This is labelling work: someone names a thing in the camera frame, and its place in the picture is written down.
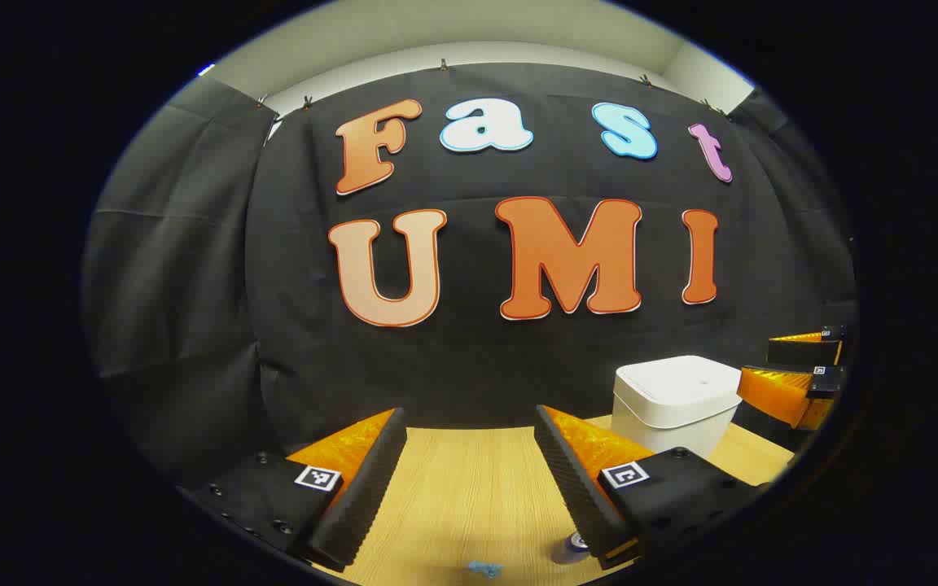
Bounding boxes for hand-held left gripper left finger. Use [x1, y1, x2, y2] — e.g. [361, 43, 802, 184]
[180, 407, 409, 573]

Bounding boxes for white desktop garbage bin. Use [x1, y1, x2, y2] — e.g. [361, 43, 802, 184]
[611, 355, 743, 461]

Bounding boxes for blue pop can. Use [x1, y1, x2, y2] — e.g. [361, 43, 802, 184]
[550, 529, 594, 565]

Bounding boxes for wooden desktop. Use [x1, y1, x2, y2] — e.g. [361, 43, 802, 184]
[306, 415, 796, 586]

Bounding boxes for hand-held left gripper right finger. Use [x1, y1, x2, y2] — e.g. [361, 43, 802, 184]
[534, 405, 771, 571]

